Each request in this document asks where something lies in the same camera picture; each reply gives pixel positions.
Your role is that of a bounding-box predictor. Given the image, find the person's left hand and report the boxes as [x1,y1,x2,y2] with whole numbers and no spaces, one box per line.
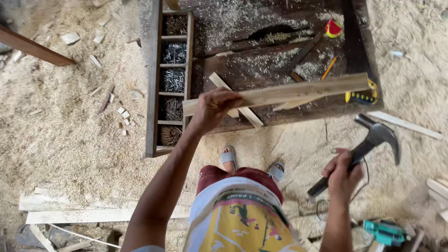
[190,87,244,133]

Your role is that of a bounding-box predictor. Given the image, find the person's right hand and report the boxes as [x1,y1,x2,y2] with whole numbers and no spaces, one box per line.
[321,148,364,204]

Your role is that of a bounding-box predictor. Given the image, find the black claw hammer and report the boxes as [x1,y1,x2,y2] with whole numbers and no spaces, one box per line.
[307,113,400,198]

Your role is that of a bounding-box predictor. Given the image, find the long pale wooden strip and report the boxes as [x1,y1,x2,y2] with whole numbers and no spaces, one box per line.
[182,72,370,117]

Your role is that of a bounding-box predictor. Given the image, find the person's grey right sandal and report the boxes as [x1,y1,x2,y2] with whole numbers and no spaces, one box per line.
[267,161,285,182]

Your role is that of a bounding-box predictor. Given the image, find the person's grey sandal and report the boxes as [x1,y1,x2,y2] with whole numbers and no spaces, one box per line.
[220,146,238,172]
[267,161,285,182]

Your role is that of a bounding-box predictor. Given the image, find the yellow black tape measure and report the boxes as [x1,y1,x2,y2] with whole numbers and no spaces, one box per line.
[345,79,378,105]

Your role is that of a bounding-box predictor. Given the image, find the thin pale wood slat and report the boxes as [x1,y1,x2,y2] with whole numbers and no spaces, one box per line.
[367,111,445,140]

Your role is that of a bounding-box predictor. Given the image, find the teal power tool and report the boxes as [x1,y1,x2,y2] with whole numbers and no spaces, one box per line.
[363,219,412,247]

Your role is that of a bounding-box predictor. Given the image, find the yellow pencil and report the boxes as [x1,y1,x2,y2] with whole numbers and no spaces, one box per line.
[321,56,338,81]

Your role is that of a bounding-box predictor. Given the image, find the person's maroon shorts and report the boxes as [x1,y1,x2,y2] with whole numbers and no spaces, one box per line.
[196,165,284,205]

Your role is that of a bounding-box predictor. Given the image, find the stack of pale wood pieces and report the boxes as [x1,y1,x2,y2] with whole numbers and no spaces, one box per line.
[426,178,448,224]

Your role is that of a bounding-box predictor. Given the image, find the person's grey left sandal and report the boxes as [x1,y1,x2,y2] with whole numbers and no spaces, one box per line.
[220,146,238,172]

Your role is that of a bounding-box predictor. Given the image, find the short pale wooden batten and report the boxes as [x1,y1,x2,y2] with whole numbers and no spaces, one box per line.
[209,72,264,129]

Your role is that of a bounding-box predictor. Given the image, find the person's white yellow shirt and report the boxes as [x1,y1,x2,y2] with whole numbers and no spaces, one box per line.
[131,176,308,252]

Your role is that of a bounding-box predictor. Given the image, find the dark wooden workbench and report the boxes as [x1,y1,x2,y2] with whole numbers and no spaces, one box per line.
[189,0,384,135]

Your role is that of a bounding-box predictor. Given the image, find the red yellow plastic toy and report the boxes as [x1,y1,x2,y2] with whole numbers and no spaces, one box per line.
[324,19,343,39]

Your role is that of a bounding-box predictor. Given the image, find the wooden nail compartment tray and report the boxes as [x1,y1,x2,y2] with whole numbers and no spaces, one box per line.
[145,0,195,158]

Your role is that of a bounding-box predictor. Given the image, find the scattered small wood offcuts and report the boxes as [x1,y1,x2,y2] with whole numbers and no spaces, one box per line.
[89,84,146,137]

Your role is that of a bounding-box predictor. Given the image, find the pile of pale planks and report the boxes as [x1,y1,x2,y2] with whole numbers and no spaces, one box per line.
[19,187,196,252]

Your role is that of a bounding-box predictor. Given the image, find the brown wooden plank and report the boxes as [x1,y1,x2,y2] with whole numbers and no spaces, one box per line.
[0,24,76,67]

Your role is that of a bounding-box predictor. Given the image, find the black power cable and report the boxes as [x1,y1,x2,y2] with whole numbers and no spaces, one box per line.
[316,157,370,222]

